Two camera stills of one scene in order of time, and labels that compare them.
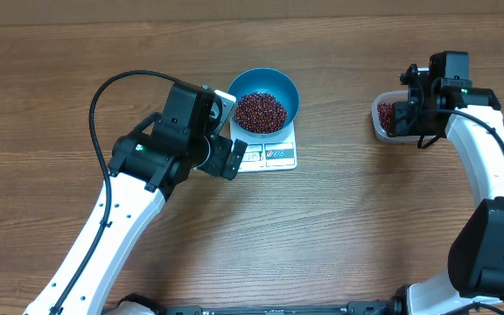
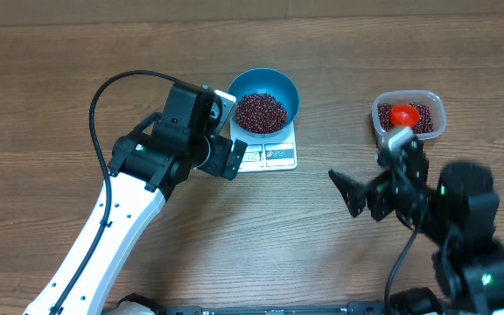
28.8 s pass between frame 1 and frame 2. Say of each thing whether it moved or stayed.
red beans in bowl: stayed
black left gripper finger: stayed
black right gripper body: moved
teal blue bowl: stayed
